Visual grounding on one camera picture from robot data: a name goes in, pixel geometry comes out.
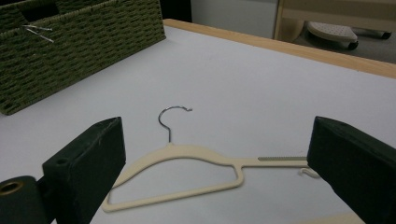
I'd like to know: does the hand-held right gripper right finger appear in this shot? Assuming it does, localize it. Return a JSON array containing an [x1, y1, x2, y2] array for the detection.
[[306, 116, 396, 224]]

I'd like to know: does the light wooden desk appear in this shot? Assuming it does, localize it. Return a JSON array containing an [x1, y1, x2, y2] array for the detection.
[[274, 0, 396, 43]]

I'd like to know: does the green woven basket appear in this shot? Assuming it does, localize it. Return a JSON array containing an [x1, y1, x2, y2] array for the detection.
[[0, 0, 167, 116]]

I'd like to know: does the cream clothes hanger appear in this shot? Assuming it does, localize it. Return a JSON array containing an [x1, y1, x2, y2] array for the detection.
[[101, 105, 321, 214]]

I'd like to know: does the office chair base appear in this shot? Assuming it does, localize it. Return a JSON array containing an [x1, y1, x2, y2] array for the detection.
[[305, 21, 393, 51]]

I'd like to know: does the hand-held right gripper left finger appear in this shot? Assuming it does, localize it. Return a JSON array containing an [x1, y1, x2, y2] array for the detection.
[[41, 116, 127, 224]]

